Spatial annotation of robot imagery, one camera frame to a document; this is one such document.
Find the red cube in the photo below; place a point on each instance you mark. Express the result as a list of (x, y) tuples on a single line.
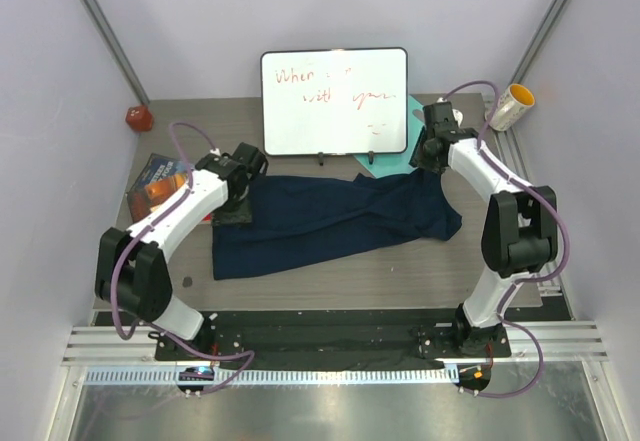
[(139, 118)]

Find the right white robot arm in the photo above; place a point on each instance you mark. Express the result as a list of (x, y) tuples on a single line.
[(520, 233)]

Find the blue nineteen eighty-four book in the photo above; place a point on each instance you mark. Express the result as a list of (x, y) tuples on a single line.
[(159, 167)]

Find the white mug yellow inside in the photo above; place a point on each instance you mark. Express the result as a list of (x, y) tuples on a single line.
[(512, 105)]

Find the white whiteboard with red writing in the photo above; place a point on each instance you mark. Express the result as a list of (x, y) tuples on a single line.
[(335, 102)]

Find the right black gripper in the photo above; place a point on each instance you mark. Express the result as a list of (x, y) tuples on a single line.
[(433, 167)]

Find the dark blue t shirt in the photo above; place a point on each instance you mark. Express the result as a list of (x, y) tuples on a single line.
[(300, 221)]

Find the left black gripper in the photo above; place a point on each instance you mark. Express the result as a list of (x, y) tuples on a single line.
[(242, 216)]

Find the dark orange cover book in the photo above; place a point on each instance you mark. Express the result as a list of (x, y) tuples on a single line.
[(145, 200)]

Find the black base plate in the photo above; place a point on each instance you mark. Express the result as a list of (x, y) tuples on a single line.
[(427, 334)]

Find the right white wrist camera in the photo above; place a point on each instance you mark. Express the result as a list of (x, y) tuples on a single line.
[(457, 114)]

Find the aluminium rail frame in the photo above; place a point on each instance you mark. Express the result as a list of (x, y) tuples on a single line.
[(475, 372)]

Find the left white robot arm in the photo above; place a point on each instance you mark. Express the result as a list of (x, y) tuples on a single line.
[(132, 272)]

